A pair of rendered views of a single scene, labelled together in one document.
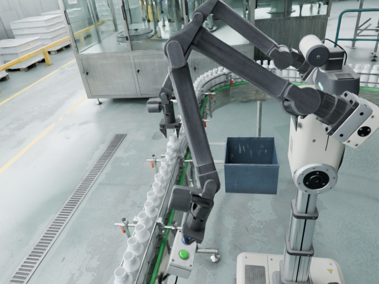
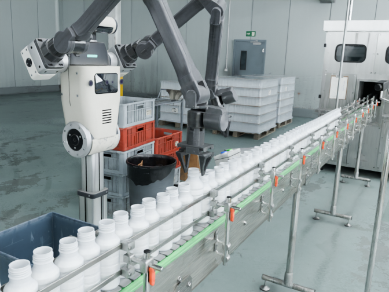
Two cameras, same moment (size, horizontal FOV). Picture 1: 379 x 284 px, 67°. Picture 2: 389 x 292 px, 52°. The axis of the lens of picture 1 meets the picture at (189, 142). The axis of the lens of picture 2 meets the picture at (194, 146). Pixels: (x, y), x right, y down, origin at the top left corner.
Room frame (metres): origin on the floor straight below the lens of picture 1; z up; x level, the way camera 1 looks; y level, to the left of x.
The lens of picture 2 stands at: (2.50, 0.44, 1.55)
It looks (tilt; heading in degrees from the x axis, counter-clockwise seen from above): 13 degrees down; 196
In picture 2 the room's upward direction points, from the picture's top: 2 degrees clockwise
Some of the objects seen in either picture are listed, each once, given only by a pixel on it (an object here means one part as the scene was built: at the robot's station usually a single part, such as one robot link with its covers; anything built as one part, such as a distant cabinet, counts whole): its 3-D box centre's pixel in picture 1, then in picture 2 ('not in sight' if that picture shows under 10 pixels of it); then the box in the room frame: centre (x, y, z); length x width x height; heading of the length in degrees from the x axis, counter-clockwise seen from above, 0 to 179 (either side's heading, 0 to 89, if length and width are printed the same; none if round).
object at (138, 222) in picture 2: not in sight; (137, 236); (1.61, 0.02, 1.08); 0.06 x 0.06 x 0.17
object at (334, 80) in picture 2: not in sight; (338, 87); (-3.40, 0.73, 1.22); 0.23 x 0.03 x 0.32; 77
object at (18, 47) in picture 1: (14, 54); not in sight; (8.13, 4.44, 0.33); 1.23 x 1.04 x 0.66; 76
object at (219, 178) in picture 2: (167, 173); (217, 189); (1.14, 0.13, 1.08); 0.06 x 0.06 x 0.17
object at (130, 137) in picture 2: not in sight; (123, 132); (-1.08, -1.37, 0.78); 0.61 x 0.41 x 0.22; 174
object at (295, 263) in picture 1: (295, 266); not in sight; (0.95, -0.50, 0.49); 0.13 x 0.13 x 0.40; 77
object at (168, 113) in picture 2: not in sight; (192, 102); (-6.36, -2.27, 0.50); 1.23 x 1.05 x 1.00; 166
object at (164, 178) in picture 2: not in sight; (150, 193); (-0.70, -0.90, 0.32); 0.45 x 0.45 x 0.64
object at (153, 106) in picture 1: (159, 101); (208, 109); (1.32, 0.13, 1.39); 0.12 x 0.09 x 0.12; 77
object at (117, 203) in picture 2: not in sight; (123, 196); (-1.07, -1.37, 0.11); 0.61 x 0.41 x 0.22; 173
